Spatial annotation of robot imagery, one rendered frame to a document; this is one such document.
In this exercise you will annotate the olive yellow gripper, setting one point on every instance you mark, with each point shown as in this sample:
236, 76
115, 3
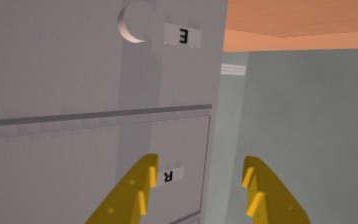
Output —
268, 199

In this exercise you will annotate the dark grey chest of drawers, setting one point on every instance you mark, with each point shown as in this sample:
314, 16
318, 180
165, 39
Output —
56, 123

